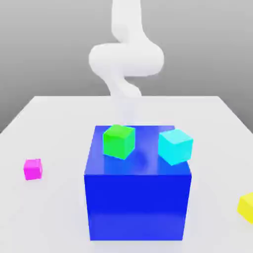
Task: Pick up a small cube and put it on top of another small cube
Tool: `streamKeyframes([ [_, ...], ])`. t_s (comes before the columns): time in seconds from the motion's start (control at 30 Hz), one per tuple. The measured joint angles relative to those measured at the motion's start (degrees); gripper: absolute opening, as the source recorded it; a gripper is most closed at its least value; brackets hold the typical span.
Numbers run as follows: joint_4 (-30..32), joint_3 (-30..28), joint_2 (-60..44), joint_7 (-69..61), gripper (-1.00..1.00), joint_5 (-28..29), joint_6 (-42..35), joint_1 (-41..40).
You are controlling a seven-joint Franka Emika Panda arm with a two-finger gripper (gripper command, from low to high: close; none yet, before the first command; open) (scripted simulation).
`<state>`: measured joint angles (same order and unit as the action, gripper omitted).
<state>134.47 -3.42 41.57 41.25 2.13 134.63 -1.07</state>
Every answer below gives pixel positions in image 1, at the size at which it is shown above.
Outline small green cube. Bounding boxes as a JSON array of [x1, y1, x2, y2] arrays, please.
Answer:
[[102, 124, 136, 160]]

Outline small cyan cube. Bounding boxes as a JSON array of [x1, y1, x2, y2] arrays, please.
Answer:
[[158, 128, 194, 166]]

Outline small magenta cube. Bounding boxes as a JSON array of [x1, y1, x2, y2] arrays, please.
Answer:
[[23, 158, 43, 181]]

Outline small yellow cube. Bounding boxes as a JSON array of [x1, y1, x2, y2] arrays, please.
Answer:
[[237, 192, 253, 225]]

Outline large blue box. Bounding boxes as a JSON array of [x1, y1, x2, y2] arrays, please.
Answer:
[[84, 125, 192, 242]]

